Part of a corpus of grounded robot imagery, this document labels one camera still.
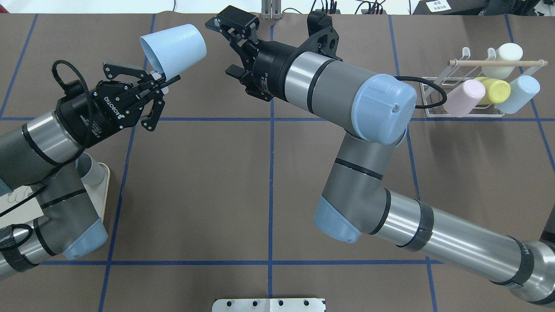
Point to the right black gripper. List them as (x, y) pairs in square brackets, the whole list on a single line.
[(269, 69)]

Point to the pink plastic cup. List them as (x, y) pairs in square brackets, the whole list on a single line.
[(462, 99)]

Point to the black box with label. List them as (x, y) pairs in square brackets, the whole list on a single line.
[(449, 7)]

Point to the light blue plastic cup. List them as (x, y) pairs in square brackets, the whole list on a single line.
[(523, 89)]

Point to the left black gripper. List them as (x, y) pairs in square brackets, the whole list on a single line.
[(100, 109)]

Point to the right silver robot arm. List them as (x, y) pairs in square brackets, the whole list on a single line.
[(497, 174)]

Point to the grey plastic cup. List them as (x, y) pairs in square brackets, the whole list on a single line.
[(89, 170)]

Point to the yellow plastic cup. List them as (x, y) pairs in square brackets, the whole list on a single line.
[(497, 91)]

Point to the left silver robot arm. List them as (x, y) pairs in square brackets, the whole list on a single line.
[(47, 154)]

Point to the cream plastic cup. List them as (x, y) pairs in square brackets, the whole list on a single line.
[(508, 52)]

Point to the white wire cup rack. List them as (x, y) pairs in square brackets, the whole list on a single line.
[(460, 70)]

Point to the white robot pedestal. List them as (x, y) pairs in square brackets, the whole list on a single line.
[(270, 305)]

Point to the aluminium frame post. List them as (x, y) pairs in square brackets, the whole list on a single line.
[(271, 9)]

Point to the cream plastic tray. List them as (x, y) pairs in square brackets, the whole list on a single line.
[(31, 210)]

